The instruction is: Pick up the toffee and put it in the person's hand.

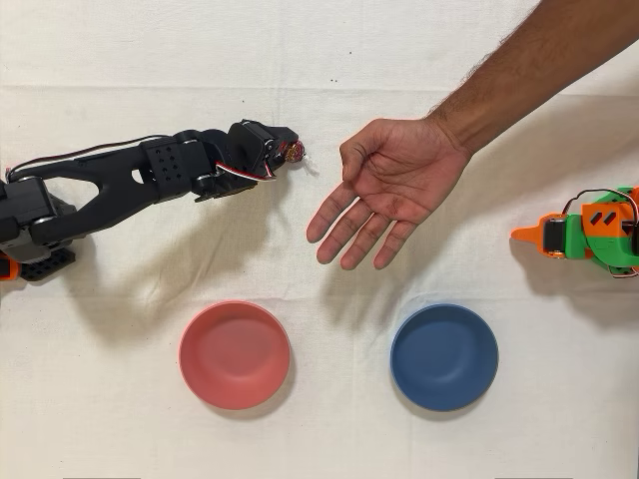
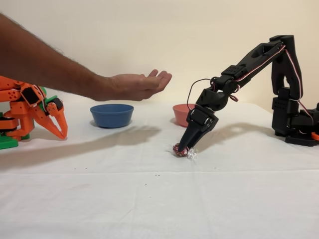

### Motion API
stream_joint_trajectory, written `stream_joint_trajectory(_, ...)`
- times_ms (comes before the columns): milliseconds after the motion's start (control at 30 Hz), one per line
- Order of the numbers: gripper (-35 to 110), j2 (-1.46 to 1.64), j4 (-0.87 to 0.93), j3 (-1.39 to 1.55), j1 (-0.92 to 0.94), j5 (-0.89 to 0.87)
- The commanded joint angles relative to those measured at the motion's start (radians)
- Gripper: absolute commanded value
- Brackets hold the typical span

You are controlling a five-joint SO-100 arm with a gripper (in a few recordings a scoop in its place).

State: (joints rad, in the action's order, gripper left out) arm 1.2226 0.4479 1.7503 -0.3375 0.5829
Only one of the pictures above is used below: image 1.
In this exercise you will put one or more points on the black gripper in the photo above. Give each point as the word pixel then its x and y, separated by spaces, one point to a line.
pixel 260 142

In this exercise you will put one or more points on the green and orange gripper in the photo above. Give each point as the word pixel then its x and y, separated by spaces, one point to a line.
pixel 551 237

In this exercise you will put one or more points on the red candy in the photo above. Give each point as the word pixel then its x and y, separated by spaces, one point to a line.
pixel 295 152

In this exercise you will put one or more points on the person's right forearm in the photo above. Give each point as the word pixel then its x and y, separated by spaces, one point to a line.
pixel 539 65

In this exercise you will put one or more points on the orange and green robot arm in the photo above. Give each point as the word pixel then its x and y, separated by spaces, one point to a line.
pixel 614 234

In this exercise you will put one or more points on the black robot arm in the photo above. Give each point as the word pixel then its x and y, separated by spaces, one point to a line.
pixel 115 184

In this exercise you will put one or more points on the person's right hand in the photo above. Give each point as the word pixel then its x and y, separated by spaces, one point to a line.
pixel 404 174

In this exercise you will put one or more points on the blue bowl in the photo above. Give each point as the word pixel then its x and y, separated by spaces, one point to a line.
pixel 444 356

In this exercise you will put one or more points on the pink bowl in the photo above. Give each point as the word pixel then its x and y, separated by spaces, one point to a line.
pixel 234 354

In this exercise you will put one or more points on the white tablecloth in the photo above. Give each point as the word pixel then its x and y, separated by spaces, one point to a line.
pixel 319 439

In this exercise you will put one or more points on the orange base clamp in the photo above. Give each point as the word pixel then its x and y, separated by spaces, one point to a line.
pixel 7 267

